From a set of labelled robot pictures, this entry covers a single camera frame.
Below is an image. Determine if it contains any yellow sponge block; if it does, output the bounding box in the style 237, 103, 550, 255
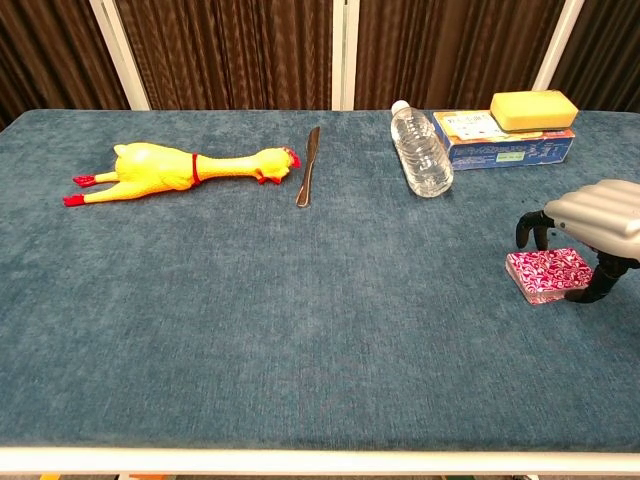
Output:
489, 89, 580, 134

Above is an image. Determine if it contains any clear plastic water bottle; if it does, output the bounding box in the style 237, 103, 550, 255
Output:
390, 99, 455, 198

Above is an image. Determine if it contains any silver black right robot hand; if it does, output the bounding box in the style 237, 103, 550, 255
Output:
514, 178, 640, 305

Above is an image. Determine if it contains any yellow rubber chicken toy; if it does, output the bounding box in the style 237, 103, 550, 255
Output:
62, 141, 303, 208

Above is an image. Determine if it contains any white table frame edge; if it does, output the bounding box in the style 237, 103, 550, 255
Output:
0, 446, 640, 476

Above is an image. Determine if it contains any steel table knife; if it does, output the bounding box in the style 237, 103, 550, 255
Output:
295, 126, 322, 209

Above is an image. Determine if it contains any brown pleated curtain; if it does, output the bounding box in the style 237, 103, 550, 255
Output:
0, 0, 640, 132

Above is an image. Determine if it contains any white upright frame post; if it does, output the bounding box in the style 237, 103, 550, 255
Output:
331, 0, 361, 112

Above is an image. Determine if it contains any blue and orange cardboard box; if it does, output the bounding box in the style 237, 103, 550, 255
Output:
432, 109, 576, 172

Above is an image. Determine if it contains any pink patterned card deck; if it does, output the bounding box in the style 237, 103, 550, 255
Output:
505, 247, 596, 306

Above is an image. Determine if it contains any blue velvet table cover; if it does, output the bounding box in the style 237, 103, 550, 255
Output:
0, 108, 640, 454

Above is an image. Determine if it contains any white slanted frame post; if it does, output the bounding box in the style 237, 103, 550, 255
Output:
531, 0, 587, 94
88, 0, 152, 112

